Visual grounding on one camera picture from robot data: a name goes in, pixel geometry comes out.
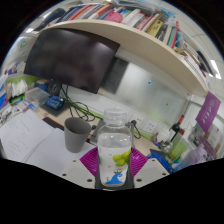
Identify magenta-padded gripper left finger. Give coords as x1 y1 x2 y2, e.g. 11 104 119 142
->
59 147 101 190

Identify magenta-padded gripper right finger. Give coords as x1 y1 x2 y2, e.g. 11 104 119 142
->
128 147 171 190

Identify clear plastic water bottle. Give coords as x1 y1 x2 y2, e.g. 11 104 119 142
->
96 108 133 188

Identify purple translucent water bottle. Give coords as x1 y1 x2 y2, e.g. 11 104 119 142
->
173 146 208 173

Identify grey plastic cup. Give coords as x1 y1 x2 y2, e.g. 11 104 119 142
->
63 116 93 154

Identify blank white paper sheet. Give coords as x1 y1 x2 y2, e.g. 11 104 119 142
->
26 128 98 168

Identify white round jar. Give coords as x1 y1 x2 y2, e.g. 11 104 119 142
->
156 127 172 144

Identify dark wine bottle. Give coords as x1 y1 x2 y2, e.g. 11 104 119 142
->
169 114 186 144

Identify blue circuit board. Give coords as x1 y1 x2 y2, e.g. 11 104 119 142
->
44 94 66 111

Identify handwritten white paper sheet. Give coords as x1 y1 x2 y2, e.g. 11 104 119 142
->
0 109 55 164

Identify clear plastic storage box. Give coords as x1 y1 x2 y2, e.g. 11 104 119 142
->
24 87 51 107

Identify purple hanging banner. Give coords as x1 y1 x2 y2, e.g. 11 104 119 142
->
194 91 222 133

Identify white tissue packets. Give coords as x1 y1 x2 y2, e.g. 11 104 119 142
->
6 79 30 100

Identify black computer monitor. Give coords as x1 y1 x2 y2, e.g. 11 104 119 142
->
23 28 121 95

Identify colourful cardboard box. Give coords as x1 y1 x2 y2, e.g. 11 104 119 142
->
0 74 9 111

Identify ceiling light panels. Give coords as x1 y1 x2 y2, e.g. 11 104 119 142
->
25 27 223 81

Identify white wall power socket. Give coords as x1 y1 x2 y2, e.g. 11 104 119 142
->
129 113 146 130
145 119 160 135

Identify black cable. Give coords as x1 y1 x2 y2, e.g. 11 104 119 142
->
59 84 98 123

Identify group photo wall poster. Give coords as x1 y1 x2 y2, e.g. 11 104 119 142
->
188 122 224 158

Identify dark square wall panel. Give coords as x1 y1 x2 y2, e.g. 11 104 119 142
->
101 57 130 95

